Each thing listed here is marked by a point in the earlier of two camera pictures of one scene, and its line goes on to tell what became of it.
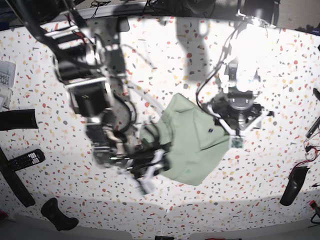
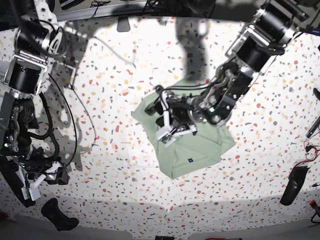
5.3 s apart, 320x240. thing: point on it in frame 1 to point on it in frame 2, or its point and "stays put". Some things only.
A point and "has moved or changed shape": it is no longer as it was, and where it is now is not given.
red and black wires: (311, 152) stays put
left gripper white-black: (238, 121) to (175, 120)
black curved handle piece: (51, 211) stays put
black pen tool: (314, 128) stays put
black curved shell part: (295, 178) stays put
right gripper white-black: (144, 163) to (52, 172)
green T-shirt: (199, 143) has moved or changed shape
